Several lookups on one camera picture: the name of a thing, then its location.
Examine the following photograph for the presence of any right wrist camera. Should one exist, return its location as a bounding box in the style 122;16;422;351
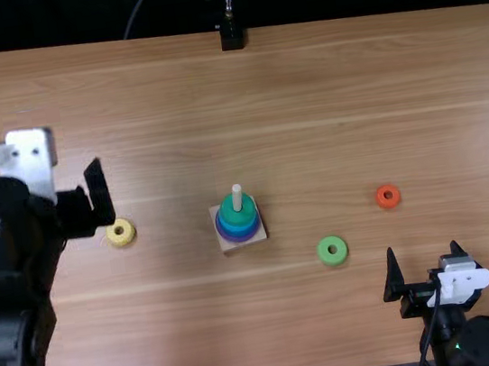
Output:
421;248;489;309

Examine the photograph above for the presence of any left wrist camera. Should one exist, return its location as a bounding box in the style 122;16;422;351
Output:
0;124;65;212

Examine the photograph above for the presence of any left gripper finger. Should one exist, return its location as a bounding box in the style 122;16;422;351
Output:
80;155;118;229

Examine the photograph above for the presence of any dark blue ring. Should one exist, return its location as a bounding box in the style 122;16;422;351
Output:
215;210;264;242

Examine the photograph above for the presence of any black cable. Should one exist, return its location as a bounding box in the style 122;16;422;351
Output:
116;0;170;41
407;287;454;366

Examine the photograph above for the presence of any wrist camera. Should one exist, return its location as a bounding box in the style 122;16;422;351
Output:
421;248;489;309
0;124;65;212

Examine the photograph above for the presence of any orange ring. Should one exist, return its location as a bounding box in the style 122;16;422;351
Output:
373;182;403;211

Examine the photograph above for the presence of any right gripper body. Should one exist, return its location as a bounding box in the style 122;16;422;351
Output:
397;270;486;321

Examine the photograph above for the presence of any black clamp stand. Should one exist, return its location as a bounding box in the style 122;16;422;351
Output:
205;0;249;54

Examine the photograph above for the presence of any dark green ring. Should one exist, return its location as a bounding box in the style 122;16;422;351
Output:
217;190;260;229

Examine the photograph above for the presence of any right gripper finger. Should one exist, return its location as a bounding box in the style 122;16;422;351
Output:
448;239;468;260
376;246;408;304

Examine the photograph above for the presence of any light green ring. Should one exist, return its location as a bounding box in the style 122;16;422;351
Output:
314;233;351;269

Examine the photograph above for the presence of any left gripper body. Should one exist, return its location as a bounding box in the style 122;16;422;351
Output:
29;184;99;246

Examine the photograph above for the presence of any purple ring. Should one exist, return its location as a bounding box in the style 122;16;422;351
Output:
215;215;266;247

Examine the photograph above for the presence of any light blue ring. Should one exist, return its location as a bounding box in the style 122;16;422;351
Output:
215;206;263;237

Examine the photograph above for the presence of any yellow ring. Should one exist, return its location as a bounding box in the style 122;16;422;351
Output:
102;215;139;251

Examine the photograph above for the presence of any wooden peg base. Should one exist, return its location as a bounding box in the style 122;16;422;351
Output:
205;180;271;255

